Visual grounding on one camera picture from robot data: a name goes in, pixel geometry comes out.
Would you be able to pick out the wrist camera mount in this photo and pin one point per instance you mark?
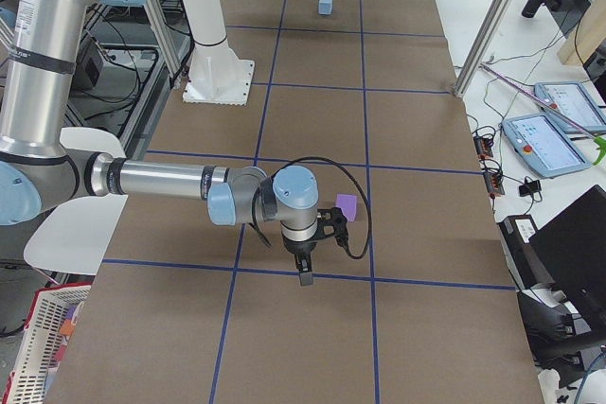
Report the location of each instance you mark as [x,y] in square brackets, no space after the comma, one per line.
[332,223]

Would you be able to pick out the near teach pendant tablet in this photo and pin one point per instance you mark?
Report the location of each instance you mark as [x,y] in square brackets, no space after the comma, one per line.
[543,146]

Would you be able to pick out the white plastic basket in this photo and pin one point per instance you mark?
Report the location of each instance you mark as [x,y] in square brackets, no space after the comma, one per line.
[43,344]

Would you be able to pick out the white camera pedestal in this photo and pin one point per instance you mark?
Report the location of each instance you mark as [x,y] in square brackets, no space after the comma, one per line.
[216,74]

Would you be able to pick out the purple foam block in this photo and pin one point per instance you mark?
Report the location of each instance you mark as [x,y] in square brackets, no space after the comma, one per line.
[348,204]

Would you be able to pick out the light blue foam block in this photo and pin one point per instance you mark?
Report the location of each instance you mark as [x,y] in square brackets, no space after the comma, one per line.
[325,7]

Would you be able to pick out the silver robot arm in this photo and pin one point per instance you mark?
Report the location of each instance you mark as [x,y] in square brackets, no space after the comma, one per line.
[38,173]

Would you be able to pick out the black laptop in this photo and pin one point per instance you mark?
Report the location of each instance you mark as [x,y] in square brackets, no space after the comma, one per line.
[572,249]

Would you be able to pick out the aluminium frame post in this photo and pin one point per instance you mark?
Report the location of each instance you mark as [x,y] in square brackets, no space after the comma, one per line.
[480,45]

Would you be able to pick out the far teach pendant tablet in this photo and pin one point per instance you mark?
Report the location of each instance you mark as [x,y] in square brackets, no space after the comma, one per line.
[572,99]

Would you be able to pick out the metal reacher stick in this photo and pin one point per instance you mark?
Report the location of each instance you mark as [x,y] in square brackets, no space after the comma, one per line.
[598,140]

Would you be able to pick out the teach pendant tablet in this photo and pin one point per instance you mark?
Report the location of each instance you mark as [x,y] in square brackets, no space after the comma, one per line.
[543,146]
[572,99]

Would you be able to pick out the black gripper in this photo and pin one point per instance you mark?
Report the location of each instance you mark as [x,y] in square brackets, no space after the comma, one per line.
[300,249]

